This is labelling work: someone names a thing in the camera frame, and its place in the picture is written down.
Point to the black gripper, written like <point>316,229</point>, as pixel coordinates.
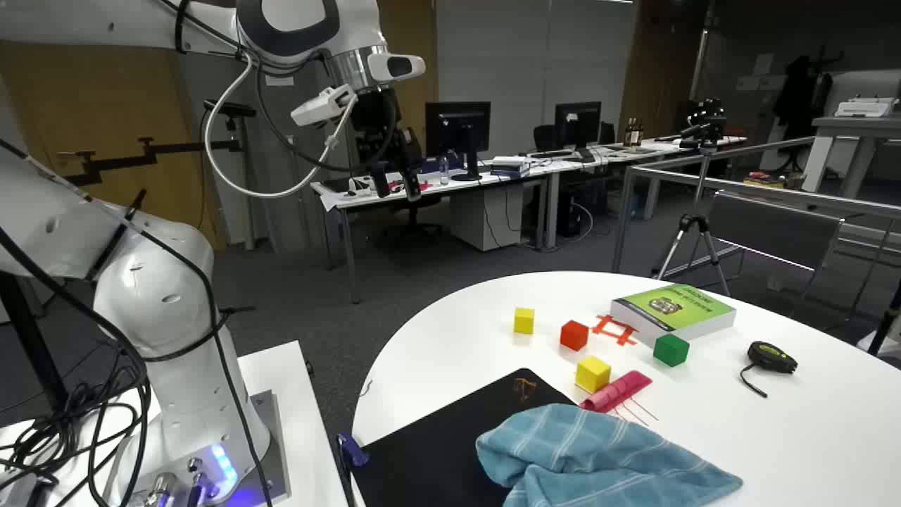
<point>378,123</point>

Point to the blue checked kitchen towel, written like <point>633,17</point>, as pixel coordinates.
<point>582,451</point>

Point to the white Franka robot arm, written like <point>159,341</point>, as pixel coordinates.
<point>155,292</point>

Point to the black computer monitor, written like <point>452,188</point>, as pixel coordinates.
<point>458,130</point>
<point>575,123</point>

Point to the white desk cabinet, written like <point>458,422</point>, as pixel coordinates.
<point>488,219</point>

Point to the long white office desk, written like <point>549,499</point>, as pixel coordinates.
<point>524,174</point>

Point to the yellow cube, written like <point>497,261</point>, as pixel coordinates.
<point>524,322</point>
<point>592,377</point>

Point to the red cube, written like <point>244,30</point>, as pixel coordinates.
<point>572,336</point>

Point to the white robot mounting platform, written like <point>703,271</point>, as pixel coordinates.
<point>295,405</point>

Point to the black mat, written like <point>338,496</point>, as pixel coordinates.
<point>431,451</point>

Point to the blue clamp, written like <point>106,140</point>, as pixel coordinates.
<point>354,451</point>

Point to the green book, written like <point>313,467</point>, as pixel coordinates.
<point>671,308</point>

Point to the yellow-green block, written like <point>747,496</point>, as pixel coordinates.
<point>617,389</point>

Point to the green cube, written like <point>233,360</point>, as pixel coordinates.
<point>671,350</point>

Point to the grey metal railing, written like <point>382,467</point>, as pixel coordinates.
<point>749,189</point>

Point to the grey railing panel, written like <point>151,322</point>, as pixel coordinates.
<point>770,229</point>

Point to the white framed table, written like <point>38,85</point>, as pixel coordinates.
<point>859,126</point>

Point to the white box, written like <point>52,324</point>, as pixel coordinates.
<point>869,94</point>

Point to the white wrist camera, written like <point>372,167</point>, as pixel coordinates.
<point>324,106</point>

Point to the black wall bracket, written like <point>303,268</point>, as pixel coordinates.
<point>143,157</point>

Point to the red plastic frame piece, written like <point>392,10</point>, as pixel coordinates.
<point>616,332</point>

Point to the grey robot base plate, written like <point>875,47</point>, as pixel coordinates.
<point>272,441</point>

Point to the black camera tripod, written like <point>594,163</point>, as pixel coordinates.
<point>693,227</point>

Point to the black camera on tripod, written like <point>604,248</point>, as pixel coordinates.
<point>706,123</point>

